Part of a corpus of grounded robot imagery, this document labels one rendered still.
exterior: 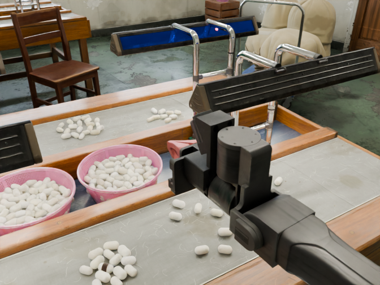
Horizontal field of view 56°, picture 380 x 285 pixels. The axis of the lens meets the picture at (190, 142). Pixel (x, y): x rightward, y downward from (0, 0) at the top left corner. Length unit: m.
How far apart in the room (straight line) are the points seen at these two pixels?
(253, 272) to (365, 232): 0.32
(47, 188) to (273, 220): 0.86
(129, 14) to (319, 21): 3.08
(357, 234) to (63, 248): 0.72
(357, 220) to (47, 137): 1.08
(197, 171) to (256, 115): 1.07
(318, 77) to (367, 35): 4.31
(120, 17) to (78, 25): 2.78
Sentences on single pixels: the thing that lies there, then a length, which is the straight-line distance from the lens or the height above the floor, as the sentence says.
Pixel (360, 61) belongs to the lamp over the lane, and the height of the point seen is 1.09.
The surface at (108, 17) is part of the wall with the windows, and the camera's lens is 6.17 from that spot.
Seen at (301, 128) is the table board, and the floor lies 0.70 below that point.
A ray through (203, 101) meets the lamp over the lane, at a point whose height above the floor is 1.08.
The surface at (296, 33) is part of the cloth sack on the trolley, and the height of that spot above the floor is 0.58.
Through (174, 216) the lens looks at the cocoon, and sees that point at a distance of 0.97.
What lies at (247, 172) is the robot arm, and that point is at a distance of 0.45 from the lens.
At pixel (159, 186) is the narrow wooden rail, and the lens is 1.05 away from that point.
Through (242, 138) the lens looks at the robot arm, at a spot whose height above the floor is 1.17.
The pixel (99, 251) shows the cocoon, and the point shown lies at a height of 0.76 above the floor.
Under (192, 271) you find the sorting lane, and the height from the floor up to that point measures 0.74.
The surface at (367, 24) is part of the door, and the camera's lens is 5.31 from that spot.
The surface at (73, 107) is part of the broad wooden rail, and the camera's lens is 1.61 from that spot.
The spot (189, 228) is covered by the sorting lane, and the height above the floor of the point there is 0.74.
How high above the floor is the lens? 1.40
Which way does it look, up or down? 30 degrees down
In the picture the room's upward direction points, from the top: straight up
